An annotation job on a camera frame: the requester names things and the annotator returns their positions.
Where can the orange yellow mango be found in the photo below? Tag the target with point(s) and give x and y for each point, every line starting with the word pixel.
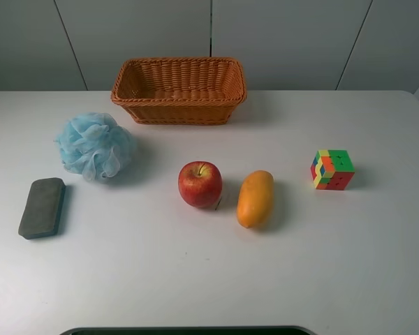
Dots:
pixel 256 199

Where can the red apple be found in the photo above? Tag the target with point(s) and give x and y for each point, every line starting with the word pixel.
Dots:
pixel 200 184

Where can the orange wicker basket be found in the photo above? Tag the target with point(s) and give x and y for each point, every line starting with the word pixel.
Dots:
pixel 180 90

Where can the light blue bath loofah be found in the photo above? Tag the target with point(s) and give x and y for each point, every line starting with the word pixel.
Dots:
pixel 95 146

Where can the multicoloured puzzle cube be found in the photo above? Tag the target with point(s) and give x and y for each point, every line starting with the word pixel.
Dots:
pixel 331 170

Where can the dark grey eraser block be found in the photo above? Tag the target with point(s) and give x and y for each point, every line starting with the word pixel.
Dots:
pixel 42 212

